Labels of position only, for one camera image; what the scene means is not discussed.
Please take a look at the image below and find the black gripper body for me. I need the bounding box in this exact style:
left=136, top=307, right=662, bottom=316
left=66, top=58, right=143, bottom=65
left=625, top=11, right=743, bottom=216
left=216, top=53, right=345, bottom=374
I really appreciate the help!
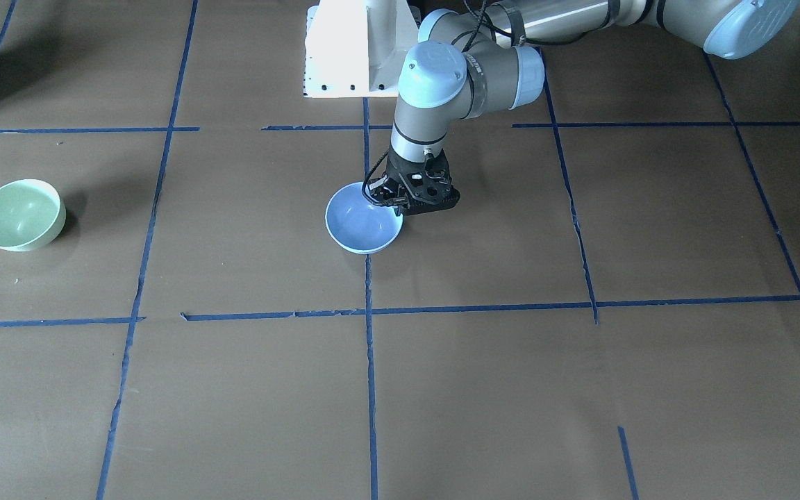
left=365, top=151, right=460, bottom=216

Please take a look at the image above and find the blue bowl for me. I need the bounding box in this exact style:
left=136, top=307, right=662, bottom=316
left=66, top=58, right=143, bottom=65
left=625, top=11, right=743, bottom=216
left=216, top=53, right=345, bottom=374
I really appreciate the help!
left=324, top=183, right=404, bottom=254

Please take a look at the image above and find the green bowl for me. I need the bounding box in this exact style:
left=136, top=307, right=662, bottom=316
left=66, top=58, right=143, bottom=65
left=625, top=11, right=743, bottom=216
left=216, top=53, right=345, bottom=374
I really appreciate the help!
left=0, top=179, right=67, bottom=252

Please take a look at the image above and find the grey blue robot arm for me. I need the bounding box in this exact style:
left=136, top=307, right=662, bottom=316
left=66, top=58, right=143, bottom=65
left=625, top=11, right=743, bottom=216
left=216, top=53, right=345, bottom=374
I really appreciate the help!
left=361, top=1, right=798, bottom=216

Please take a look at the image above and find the white mounting post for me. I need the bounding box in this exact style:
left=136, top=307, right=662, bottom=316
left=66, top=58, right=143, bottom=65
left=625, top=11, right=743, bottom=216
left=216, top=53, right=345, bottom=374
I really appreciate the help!
left=303, top=1, right=422, bottom=99

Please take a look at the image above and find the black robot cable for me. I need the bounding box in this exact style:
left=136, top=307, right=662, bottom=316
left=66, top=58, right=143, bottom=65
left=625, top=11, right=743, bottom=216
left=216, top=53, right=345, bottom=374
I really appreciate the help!
left=462, top=0, right=581, bottom=49

